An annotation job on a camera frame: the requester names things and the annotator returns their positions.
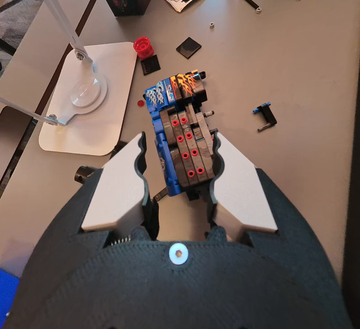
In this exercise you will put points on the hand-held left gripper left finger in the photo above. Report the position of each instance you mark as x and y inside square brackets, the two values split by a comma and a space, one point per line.
[118, 194]

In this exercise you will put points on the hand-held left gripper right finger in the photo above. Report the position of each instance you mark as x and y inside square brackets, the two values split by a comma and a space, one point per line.
[242, 194]

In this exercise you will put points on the blue and black toy car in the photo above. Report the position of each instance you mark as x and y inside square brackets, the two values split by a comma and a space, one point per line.
[202, 149]

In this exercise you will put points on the grey desk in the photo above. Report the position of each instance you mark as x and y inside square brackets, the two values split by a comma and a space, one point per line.
[281, 67]

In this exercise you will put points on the black and blue toy piece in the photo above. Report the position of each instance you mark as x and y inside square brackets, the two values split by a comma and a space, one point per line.
[267, 114]

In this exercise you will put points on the white metal book stand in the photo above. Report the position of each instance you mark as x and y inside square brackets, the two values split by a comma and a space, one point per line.
[118, 81]

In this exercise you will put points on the black studded square tile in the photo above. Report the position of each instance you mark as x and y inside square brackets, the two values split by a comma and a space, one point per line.
[151, 66]

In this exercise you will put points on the blue plastic object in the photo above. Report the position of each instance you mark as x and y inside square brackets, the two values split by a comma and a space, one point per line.
[8, 292]

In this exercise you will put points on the red toy wheel hub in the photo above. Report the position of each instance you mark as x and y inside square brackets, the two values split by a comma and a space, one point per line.
[143, 46]

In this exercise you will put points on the black smooth square tile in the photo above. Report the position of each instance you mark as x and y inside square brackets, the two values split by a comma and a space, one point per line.
[188, 48]

